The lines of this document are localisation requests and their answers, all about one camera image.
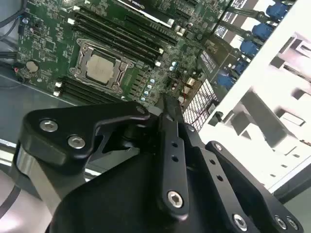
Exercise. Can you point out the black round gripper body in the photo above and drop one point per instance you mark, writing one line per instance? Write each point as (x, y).
(116, 206)

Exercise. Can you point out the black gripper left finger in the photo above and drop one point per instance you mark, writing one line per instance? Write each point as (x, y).
(60, 136)

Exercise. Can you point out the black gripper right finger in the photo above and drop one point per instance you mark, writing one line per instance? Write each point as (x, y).
(216, 170)

